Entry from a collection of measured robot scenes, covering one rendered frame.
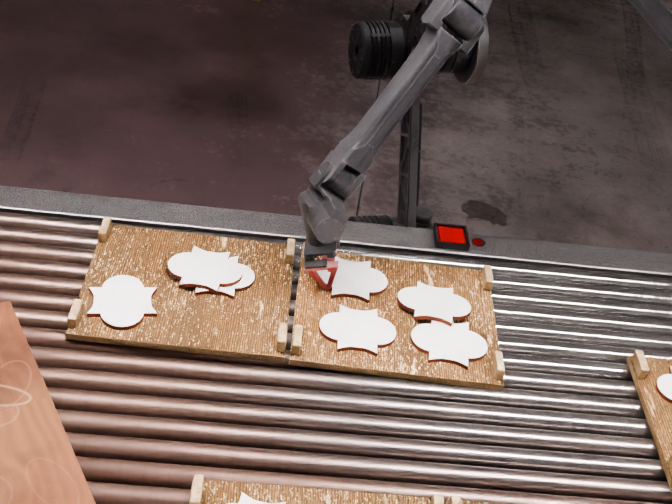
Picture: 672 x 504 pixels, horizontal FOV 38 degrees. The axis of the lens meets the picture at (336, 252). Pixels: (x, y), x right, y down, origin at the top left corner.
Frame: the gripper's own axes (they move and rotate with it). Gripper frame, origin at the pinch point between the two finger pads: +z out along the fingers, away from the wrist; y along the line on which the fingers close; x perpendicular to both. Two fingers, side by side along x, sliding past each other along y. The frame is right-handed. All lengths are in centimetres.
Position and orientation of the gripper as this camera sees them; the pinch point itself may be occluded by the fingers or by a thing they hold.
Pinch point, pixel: (328, 273)
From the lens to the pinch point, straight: 205.2
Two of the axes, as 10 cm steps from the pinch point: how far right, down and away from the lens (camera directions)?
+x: -9.9, 0.8, 1.4
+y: 0.6, -6.0, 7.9
